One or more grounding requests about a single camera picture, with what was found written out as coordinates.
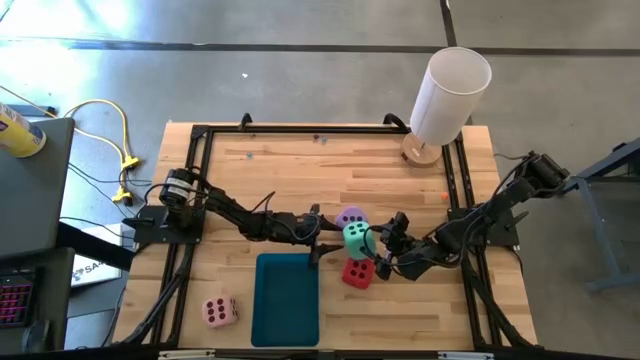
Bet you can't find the grey desk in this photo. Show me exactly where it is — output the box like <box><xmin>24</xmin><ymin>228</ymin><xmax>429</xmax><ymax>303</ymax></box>
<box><xmin>0</xmin><ymin>117</ymin><xmax>76</xmax><ymax>261</ymax></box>

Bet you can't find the blue-grey metal table frame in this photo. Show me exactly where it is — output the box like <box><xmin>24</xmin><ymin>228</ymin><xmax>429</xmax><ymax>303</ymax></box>
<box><xmin>551</xmin><ymin>137</ymin><xmax>640</xmax><ymax>294</ymax></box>

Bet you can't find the white shade wooden base lamp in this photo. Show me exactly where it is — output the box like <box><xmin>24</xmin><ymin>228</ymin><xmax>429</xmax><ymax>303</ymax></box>
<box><xmin>400</xmin><ymin>46</ymin><xmax>493</xmax><ymax>169</ymax></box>

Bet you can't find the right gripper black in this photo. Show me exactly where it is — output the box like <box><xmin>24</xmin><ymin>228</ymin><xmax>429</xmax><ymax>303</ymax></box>
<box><xmin>369</xmin><ymin>224</ymin><xmax>417</xmax><ymax>281</ymax></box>

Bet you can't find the backlit keyboard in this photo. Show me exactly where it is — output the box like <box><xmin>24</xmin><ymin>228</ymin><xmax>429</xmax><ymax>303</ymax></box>
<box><xmin>0</xmin><ymin>272</ymin><xmax>36</xmax><ymax>329</ymax></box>

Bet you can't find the yellow extension cable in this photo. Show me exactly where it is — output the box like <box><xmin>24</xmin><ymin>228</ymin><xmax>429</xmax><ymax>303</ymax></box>
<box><xmin>0</xmin><ymin>84</ymin><xmax>141</xmax><ymax>207</ymax></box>

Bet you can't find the mint green foam die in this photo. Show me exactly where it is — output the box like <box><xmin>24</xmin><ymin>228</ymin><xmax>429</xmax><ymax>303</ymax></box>
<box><xmin>342</xmin><ymin>221</ymin><xmax>377</xmax><ymax>261</ymax></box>

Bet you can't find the black computer mouse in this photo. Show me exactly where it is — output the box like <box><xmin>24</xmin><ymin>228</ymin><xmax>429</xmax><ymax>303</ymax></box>
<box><xmin>22</xmin><ymin>319</ymin><xmax>51</xmax><ymax>351</ymax></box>

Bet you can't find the white printed box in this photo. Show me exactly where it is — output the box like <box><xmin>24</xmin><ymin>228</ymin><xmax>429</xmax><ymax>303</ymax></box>
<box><xmin>69</xmin><ymin>223</ymin><xmax>124</xmax><ymax>289</ymax></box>

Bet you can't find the purple foam die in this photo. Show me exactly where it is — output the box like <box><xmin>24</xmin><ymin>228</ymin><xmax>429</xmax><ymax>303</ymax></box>
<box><xmin>334</xmin><ymin>205</ymin><xmax>370</xmax><ymax>231</ymax></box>

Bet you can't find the silver frame bracket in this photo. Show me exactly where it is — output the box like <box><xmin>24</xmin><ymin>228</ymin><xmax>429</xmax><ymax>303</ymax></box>
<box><xmin>158</xmin><ymin>349</ymin><xmax>216</xmax><ymax>360</ymax></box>
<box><xmin>438</xmin><ymin>351</ymin><xmax>496</xmax><ymax>360</ymax></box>

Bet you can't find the red foam die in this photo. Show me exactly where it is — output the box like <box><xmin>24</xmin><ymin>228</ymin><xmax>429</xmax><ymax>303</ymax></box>
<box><xmin>341</xmin><ymin>257</ymin><xmax>376</xmax><ymax>290</ymax></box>

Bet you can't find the yellow wipes canister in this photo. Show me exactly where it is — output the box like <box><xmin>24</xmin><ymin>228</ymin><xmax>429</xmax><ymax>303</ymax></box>
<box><xmin>0</xmin><ymin>102</ymin><xmax>48</xmax><ymax>159</ymax></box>

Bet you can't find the pink foam die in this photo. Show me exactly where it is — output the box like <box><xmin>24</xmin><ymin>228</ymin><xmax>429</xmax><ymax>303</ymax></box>
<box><xmin>201</xmin><ymin>295</ymin><xmax>240</xmax><ymax>330</ymax></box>

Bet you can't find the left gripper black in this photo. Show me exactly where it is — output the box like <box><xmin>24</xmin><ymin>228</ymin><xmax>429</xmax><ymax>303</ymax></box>
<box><xmin>272</xmin><ymin>203</ymin><xmax>347</xmax><ymax>267</ymax></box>

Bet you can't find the teal plastic bin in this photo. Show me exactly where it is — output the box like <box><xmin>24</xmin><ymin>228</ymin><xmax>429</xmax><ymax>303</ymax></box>
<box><xmin>250</xmin><ymin>252</ymin><xmax>320</xmax><ymax>348</ymax></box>

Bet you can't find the black aluminium table frame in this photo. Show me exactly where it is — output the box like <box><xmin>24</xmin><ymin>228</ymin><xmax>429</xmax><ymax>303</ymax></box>
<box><xmin>112</xmin><ymin>112</ymin><xmax>539</xmax><ymax>351</ymax></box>

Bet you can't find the black floor cable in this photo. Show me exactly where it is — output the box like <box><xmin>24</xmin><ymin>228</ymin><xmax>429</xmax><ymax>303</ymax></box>
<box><xmin>67</xmin><ymin>162</ymin><xmax>154</xmax><ymax>201</ymax></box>

